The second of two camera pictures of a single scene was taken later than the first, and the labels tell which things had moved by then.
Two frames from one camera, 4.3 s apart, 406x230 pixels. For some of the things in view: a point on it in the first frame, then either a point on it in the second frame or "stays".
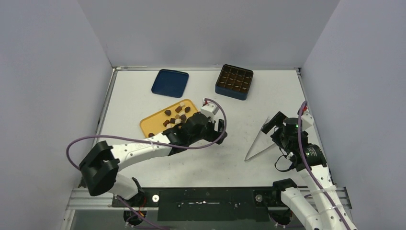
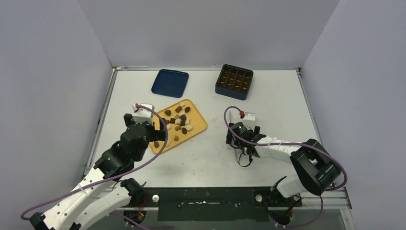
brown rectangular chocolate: x=178 y=109 stays
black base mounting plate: x=206 y=204 stays
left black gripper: x=214 y=135 -> x=156 y=134
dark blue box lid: x=170 y=83 stays
